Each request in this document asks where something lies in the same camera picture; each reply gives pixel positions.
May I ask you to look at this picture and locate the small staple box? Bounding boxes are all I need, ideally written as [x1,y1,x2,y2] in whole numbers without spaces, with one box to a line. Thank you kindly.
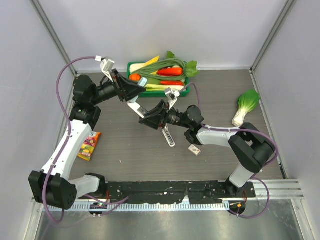
[188,144,201,156]

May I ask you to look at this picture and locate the white stapler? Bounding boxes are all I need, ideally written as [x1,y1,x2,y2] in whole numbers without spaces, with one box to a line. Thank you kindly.
[162,125,176,148]

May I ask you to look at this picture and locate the slotted cable duct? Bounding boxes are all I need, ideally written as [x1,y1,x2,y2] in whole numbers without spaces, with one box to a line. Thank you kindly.
[72,201,230,212]

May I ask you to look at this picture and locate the green plastic tray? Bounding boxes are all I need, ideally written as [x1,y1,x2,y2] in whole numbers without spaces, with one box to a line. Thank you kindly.
[126,62,190,98]

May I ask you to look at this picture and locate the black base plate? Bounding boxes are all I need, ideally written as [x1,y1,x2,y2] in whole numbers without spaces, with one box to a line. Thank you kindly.
[106,180,256,205]

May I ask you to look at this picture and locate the colourful candy bag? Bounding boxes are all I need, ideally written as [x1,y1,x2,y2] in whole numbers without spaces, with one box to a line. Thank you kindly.
[77,131,102,162]

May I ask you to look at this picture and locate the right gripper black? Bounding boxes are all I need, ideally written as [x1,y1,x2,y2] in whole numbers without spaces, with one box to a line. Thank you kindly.
[139,100,192,132]

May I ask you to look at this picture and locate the fake small red chili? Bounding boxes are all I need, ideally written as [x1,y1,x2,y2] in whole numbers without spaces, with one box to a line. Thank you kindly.
[160,80,184,86]

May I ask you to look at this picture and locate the fake bok choy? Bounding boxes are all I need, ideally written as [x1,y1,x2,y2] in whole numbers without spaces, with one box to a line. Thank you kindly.
[231,89,261,127]

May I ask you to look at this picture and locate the fake orange carrot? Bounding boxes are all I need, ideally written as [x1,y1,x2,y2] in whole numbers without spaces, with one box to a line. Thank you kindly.
[129,73,142,82]

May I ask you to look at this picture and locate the fake green long beans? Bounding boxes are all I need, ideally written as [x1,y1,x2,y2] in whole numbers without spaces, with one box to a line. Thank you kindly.
[132,58,187,81]

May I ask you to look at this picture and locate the fake green lettuce leaf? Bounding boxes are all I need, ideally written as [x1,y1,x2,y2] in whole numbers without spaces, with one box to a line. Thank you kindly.
[166,51,199,78]

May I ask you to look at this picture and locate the fake leek white green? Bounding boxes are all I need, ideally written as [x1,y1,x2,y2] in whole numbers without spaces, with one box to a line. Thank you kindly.
[145,84,185,92]

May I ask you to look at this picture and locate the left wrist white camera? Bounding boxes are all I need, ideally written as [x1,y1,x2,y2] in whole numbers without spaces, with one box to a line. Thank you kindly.
[100,58,115,79]

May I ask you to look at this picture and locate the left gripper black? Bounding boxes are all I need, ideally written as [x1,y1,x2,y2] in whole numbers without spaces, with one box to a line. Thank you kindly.
[90,69,145,106]

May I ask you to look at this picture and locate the fake red pepper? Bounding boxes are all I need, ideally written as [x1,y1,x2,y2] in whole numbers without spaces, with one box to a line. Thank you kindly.
[157,67,184,77]

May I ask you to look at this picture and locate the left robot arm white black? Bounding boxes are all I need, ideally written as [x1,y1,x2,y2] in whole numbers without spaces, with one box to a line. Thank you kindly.
[28,69,147,210]

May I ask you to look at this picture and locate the fake yellow corn leaf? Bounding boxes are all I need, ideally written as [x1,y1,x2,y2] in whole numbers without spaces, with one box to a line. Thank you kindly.
[143,55,160,67]

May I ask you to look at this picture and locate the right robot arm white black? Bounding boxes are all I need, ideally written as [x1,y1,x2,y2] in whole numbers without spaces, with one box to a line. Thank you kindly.
[139,100,277,198]

